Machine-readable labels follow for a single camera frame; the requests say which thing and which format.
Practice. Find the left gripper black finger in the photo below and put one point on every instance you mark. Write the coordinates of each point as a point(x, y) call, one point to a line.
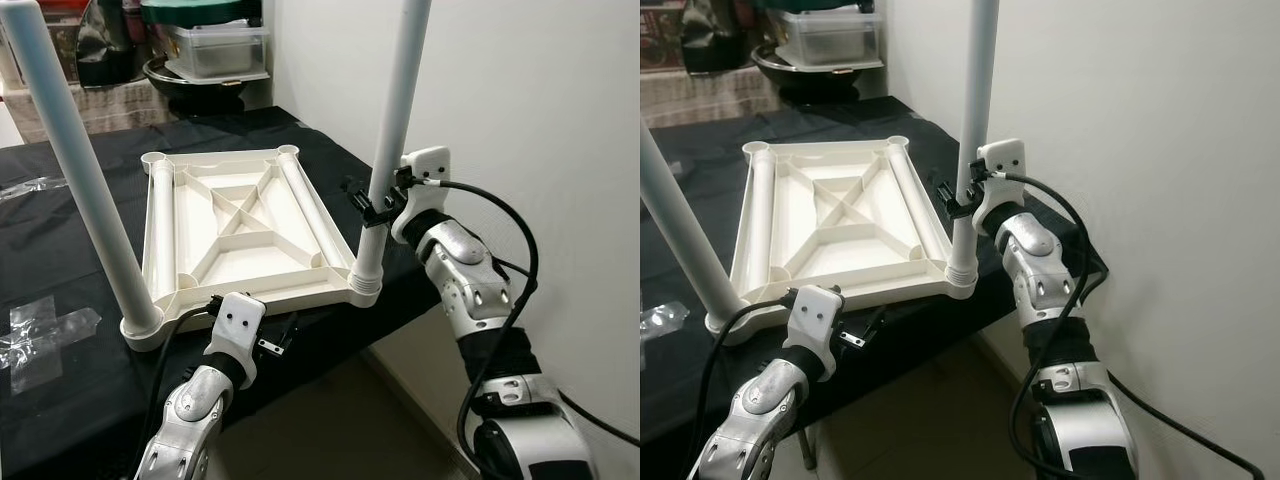
point(871, 322)
point(289, 331)

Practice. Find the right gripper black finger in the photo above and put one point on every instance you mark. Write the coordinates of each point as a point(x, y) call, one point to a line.
point(373, 214)
point(941, 184)
point(959, 206)
point(354, 190)

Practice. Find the white plastic table top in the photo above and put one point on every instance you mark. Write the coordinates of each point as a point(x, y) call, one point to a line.
point(230, 290)
point(830, 280)

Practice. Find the white plastic table leg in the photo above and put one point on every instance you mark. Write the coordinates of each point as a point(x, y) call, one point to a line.
point(697, 250)
point(162, 230)
point(975, 100)
point(397, 100)
point(85, 170)
point(760, 220)
point(915, 200)
point(310, 210)

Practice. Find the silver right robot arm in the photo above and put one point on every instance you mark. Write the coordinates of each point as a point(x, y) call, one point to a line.
point(470, 270)
point(1040, 260)

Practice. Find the black tablecloth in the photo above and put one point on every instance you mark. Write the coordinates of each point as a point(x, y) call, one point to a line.
point(930, 330)
point(350, 335)

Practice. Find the clear lidded plastic container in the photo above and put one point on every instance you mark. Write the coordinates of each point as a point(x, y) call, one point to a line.
point(830, 40)
point(215, 52)

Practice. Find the crumpled clear tape piece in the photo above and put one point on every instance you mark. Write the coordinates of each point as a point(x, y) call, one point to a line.
point(665, 320)
point(40, 345)

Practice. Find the dark green round lid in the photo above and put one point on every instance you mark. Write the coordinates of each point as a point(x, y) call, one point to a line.
point(200, 10)
point(820, 5)

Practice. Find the beige patterned cloth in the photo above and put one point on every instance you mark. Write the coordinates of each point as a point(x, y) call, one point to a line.
point(120, 115)
point(700, 100)

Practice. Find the shiny black plastic bag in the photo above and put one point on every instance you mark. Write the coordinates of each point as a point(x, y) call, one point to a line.
point(110, 45)
point(720, 35)

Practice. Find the clear plastic bag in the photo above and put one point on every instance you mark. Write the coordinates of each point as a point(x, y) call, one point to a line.
point(30, 188)

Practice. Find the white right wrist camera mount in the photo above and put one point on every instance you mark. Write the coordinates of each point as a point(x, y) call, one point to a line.
point(425, 165)
point(1003, 158)

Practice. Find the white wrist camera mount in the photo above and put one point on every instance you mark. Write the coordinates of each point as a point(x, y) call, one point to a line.
point(425, 165)
point(812, 315)
point(235, 322)
point(1003, 158)

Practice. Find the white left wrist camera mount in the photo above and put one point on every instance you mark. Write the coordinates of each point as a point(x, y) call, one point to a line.
point(812, 315)
point(235, 322)

